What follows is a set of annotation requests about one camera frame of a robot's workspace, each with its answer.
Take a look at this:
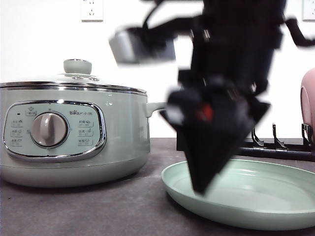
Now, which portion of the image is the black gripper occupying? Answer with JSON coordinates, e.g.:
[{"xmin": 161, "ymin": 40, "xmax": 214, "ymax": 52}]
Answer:
[{"xmin": 179, "ymin": 16, "xmax": 284, "ymax": 136}]

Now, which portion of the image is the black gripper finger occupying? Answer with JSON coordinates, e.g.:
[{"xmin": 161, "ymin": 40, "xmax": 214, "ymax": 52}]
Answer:
[{"xmin": 160, "ymin": 90, "xmax": 270, "ymax": 194}]

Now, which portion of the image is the green plate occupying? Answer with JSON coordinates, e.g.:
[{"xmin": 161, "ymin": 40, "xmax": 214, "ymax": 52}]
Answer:
[{"xmin": 161, "ymin": 159, "xmax": 315, "ymax": 231}]

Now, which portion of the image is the glass steamer lid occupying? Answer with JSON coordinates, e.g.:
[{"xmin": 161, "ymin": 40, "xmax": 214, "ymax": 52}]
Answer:
[{"xmin": 0, "ymin": 59, "xmax": 148, "ymax": 95}]

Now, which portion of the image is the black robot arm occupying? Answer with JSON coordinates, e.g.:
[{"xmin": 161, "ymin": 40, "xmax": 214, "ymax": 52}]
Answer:
[{"xmin": 161, "ymin": 0, "xmax": 286, "ymax": 193}]

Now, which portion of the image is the black plate rack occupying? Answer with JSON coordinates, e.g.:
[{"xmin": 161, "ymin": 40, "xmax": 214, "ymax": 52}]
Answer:
[{"xmin": 176, "ymin": 124, "xmax": 315, "ymax": 161}]

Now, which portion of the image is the pink plate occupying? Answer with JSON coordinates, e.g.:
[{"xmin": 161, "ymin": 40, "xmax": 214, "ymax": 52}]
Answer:
[{"xmin": 300, "ymin": 67, "xmax": 315, "ymax": 148}]

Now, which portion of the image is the green electric steamer pot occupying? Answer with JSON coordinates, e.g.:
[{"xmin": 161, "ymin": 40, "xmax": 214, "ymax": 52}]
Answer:
[{"xmin": 0, "ymin": 86, "xmax": 166, "ymax": 187}]

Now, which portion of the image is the white wall socket right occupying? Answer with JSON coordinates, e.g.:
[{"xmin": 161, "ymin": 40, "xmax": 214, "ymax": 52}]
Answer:
[{"xmin": 302, "ymin": 0, "xmax": 315, "ymax": 22}]

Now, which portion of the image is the white wall socket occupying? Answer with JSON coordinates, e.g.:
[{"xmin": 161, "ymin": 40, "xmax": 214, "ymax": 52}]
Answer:
[
  {"xmin": 79, "ymin": 0, "xmax": 103, "ymax": 23},
  {"xmin": 302, "ymin": 0, "xmax": 315, "ymax": 22}
]

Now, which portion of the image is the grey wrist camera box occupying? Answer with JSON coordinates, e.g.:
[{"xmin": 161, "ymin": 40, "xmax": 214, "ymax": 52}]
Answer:
[{"xmin": 109, "ymin": 27, "xmax": 176, "ymax": 63}]

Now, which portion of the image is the white wall socket left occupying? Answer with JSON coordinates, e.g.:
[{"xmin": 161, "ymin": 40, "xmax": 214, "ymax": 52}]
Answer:
[{"xmin": 79, "ymin": 0, "xmax": 103, "ymax": 23}]

